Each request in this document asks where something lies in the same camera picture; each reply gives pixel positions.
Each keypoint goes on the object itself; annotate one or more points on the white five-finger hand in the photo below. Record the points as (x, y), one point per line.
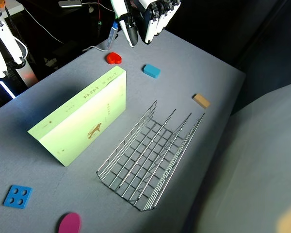
(7, 41)
(150, 29)

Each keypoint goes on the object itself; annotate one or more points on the pale green book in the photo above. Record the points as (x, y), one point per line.
(87, 126)

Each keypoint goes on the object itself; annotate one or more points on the silver usb hub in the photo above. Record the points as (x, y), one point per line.
(112, 36)

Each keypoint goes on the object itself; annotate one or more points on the blue rounded rectangle block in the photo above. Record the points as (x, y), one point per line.
(151, 70)

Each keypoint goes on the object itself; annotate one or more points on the red heart block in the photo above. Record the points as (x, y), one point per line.
(114, 58)

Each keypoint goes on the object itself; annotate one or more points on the bright white light strip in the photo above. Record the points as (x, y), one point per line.
(7, 89)

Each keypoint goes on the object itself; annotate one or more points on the grey table cloth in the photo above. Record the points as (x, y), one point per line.
(51, 97)

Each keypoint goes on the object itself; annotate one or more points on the grey flat device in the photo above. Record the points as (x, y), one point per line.
(70, 3)

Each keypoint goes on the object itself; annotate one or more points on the tan wooden block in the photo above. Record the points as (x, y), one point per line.
(201, 100)

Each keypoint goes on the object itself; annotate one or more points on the blue four-hole square block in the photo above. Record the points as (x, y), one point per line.
(17, 196)

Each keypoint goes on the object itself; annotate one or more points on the large grey fabric cover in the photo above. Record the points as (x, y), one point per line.
(257, 157)

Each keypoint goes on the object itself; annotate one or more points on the magenta round disc block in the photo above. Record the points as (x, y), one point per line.
(70, 223)

